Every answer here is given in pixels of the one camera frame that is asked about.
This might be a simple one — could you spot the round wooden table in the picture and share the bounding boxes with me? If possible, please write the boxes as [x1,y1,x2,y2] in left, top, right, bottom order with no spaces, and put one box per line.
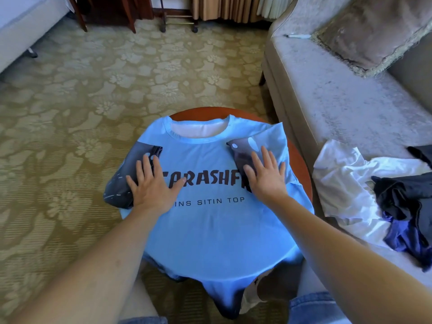
[169,106,313,200]

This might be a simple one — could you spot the pile of clothes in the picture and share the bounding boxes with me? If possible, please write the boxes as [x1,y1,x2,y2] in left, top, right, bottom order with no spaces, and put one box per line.
[312,139,432,270]

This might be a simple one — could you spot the person's left hand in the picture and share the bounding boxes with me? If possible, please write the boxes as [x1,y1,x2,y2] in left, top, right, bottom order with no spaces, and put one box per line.
[126,153,187,216]

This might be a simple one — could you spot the person's right hand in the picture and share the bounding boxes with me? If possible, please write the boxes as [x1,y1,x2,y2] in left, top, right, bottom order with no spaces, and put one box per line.
[243,145,290,205]

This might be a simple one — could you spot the white sheer curtain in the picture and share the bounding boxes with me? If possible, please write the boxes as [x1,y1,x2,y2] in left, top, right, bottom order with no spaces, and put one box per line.
[256,0,294,19]

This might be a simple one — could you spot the dark wooden wall panel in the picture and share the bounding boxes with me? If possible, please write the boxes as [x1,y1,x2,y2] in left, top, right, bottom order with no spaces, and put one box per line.
[131,0,155,21]

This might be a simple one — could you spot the light blue gradient splatter T-shirt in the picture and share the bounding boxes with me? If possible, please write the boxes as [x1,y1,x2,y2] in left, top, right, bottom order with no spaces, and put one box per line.
[103,115,315,320]

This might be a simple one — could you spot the dark wooden nightstand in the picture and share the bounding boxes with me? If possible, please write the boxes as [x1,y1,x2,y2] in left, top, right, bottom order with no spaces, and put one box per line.
[67,0,138,33]

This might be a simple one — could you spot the brown fringed cushion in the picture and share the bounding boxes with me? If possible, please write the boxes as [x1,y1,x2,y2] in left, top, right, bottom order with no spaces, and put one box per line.
[312,0,432,78]

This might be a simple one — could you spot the navy T-shirt white chest emblem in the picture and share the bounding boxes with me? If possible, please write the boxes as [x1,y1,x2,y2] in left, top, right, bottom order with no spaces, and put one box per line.
[371,145,432,247]

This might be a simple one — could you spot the grey velvet chaise sofa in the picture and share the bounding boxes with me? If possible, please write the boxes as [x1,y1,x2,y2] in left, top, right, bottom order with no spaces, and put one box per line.
[260,0,432,200]

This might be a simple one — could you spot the person's right leg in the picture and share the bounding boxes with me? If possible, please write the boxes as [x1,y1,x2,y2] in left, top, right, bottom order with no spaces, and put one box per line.
[256,260,305,302]

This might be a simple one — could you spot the black valet stand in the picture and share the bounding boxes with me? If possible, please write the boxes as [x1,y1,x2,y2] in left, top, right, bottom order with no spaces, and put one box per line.
[158,0,200,33]

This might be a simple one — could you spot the white sneaker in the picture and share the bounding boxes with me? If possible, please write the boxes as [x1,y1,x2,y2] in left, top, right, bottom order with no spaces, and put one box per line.
[239,280,264,315]

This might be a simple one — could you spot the person's left forearm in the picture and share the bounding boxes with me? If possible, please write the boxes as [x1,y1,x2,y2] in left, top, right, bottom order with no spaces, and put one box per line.
[10,206,163,324]

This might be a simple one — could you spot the person's right forearm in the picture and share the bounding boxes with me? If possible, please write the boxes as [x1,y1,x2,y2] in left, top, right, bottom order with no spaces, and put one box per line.
[270,192,432,324]

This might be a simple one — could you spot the beige curtain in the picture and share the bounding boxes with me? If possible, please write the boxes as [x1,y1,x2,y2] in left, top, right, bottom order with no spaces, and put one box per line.
[192,0,261,23]

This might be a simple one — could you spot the blue denim shorts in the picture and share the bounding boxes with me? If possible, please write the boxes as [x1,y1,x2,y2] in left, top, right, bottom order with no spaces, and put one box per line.
[118,291,352,324]

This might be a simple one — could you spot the white bed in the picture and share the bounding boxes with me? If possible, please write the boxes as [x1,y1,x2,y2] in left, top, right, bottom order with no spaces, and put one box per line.
[0,0,74,73]

